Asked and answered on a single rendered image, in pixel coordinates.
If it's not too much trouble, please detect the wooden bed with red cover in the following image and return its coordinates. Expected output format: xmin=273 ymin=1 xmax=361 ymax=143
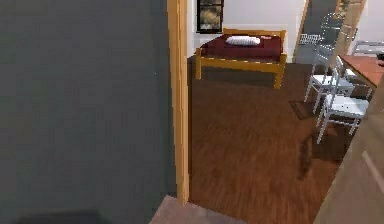
xmin=195 ymin=27 xmax=288 ymax=90

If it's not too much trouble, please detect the white pillow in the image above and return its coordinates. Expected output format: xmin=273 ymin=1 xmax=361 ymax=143
xmin=225 ymin=35 xmax=262 ymax=47

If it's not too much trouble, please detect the white chair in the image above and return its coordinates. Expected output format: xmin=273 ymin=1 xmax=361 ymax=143
xmin=346 ymin=40 xmax=384 ymax=79
xmin=303 ymin=43 xmax=355 ymax=114
xmin=315 ymin=55 xmax=370 ymax=145
xmin=298 ymin=33 xmax=322 ymax=46

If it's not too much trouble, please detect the light brown wooden door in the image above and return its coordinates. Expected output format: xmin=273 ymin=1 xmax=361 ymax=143
xmin=313 ymin=74 xmax=384 ymax=224

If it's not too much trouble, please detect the wooden room door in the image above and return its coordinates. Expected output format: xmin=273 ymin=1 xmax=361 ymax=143
xmin=333 ymin=0 xmax=367 ymax=64

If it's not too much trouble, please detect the brown wooden table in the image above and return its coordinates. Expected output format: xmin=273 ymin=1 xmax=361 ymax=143
xmin=339 ymin=54 xmax=384 ymax=89

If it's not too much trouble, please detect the black framed wall picture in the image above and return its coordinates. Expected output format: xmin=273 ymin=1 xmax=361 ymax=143
xmin=196 ymin=0 xmax=225 ymax=35

